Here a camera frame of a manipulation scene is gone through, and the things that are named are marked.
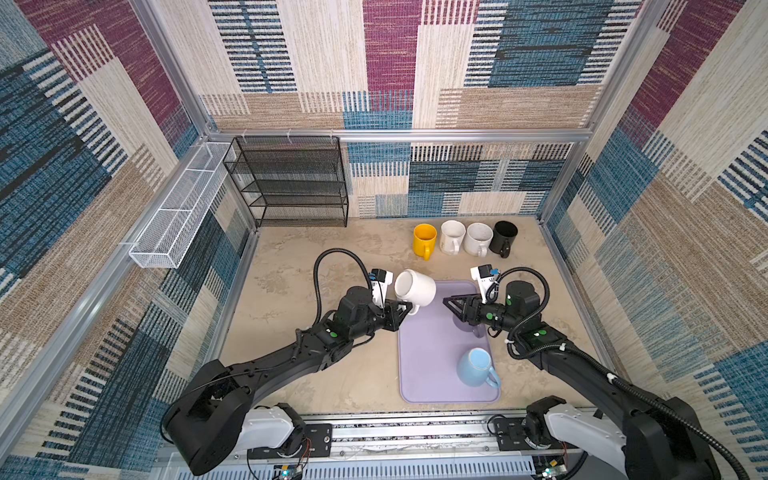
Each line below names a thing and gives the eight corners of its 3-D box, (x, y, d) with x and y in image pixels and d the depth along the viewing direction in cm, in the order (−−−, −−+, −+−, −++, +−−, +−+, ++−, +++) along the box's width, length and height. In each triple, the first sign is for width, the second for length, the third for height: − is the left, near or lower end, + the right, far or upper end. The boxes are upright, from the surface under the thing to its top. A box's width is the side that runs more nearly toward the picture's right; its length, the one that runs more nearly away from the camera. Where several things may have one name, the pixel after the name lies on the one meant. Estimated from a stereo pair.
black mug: (486, 254, 111) (493, 237, 104) (491, 235, 117) (498, 217, 110) (507, 261, 109) (515, 243, 102) (511, 241, 115) (519, 223, 108)
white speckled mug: (456, 252, 111) (460, 238, 105) (470, 232, 117) (474, 218, 111) (479, 263, 107) (484, 249, 101) (492, 242, 113) (498, 228, 107)
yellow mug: (414, 264, 109) (416, 248, 102) (412, 239, 117) (414, 222, 109) (436, 264, 109) (439, 247, 102) (433, 239, 117) (436, 222, 109)
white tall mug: (440, 261, 108) (444, 244, 101) (437, 237, 115) (440, 219, 108) (464, 261, 108) (469, 244, 101) (459, 237, 115) (464, 219, 108)
